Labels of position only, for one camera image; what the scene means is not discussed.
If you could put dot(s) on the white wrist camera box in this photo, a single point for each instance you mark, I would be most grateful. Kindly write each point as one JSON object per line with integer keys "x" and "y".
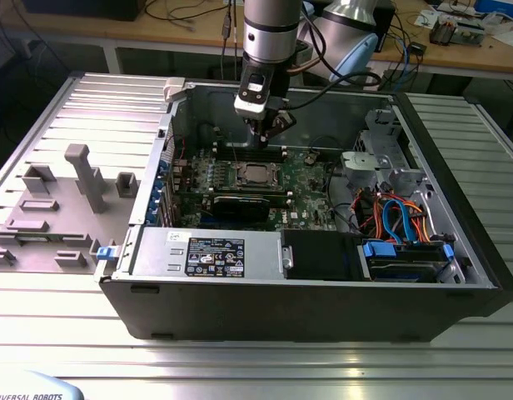
{"x": 250, "y": 104}

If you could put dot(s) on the wooden desk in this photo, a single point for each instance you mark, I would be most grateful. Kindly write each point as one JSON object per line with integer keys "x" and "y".
{"x": 127, "y": 29}

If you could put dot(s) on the black RAM slot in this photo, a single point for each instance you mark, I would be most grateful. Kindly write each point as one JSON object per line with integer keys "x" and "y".
{"x": 256, "y": 188}
{"x": 240, "y": 146}
{"x": 240, "y": 153}

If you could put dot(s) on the green RAM stick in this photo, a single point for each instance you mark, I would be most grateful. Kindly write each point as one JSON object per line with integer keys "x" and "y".
{"x": 40, "y": 238}

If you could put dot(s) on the blue expansion slot retainer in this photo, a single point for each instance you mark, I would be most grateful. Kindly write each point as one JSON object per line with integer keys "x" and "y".
{"x": 156, "y": 196}

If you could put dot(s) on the hard disk in blue carrier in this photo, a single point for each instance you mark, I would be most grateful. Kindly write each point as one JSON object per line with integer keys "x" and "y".
{"x": 379, "y": 250}

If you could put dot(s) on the green motherboard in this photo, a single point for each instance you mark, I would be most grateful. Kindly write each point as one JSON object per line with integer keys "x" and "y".
{"x": 306, "y": 196}

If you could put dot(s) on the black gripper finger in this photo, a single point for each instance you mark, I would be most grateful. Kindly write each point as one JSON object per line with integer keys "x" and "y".
{"x": 283, "y": 123}
{"x": 258, "y": 133}

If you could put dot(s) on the grey parts rack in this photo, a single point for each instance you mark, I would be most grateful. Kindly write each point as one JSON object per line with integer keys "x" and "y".
{"x": 52, "y": 246}

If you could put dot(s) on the black open PC case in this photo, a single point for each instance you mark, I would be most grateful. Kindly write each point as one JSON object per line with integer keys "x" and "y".
{"x": 281, "y": 308}

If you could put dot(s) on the silver power supply unit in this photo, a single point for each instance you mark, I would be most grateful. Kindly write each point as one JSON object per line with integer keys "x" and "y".
{"x": 156, "y": 254}

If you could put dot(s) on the silver metal drive cage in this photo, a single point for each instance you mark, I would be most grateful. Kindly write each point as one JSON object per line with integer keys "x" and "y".
{"x": 365, "y": 162}

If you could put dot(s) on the small black box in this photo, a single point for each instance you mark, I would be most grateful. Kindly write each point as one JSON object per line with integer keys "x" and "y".
{"x": 417, "y": 48}

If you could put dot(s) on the black monitor base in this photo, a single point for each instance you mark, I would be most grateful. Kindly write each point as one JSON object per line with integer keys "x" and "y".
{"x": 73, "y": 8}

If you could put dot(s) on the black drive bay box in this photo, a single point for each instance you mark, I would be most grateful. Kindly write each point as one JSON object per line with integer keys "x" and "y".
{"x": 319, "y": 254}

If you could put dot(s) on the blue case latch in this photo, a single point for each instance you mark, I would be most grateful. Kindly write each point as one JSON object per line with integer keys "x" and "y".
{"x": 106, "y": 253}

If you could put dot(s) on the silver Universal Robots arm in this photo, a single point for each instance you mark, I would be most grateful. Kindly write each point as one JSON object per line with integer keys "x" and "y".
{"x": 271, "y": 37}

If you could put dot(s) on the finned heat sink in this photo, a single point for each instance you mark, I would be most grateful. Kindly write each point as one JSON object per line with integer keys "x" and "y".
{"x": 441, "y": 33}

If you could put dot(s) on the black graphics card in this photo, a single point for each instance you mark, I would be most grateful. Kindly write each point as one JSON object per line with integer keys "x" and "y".
{"x": 240, "y": 208}

